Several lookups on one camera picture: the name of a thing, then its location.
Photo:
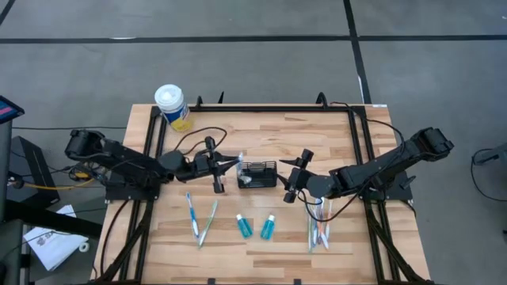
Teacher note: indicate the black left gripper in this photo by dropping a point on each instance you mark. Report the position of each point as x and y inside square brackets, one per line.
[202, 166]

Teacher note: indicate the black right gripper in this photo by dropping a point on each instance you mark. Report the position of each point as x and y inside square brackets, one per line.
[303, 182]

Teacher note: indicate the white toothbrush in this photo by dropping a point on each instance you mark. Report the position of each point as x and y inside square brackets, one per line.
[322, 207]

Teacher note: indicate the blue mouthwash bottle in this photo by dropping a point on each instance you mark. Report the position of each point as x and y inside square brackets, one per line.
[244, 229]
[267, 229]

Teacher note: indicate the bundle of toothbrushes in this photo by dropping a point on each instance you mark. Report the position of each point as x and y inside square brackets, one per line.
[321, 233]

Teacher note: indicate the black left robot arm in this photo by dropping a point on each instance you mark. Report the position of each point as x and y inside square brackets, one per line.
[119, 156]

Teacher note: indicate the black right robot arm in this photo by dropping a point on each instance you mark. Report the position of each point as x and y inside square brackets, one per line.
[380, 166]

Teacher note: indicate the Lysol wipes canister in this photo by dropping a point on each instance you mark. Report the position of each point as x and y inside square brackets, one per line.
[170, 101]

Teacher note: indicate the white tape roll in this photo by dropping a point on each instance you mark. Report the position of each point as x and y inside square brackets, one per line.
[80, 247]

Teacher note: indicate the black stand leg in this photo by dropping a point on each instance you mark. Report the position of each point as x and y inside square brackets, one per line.
[47, 219]

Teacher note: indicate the black equipment case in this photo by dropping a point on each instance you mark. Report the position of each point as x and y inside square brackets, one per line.
[35, 174]

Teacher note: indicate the white paper sheets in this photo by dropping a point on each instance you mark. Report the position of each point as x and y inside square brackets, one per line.
[55, 249]

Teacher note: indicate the grey equipment leg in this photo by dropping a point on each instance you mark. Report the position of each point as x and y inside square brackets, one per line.
[495, 156]

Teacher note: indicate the screen on stand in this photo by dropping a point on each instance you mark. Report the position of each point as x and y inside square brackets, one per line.
[8, 109]

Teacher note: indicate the black aluminium table frame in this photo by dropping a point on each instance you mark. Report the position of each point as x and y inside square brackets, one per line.
[257, 108]

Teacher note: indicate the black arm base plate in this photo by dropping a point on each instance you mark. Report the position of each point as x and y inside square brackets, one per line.
[119, 194]
[396, 194]

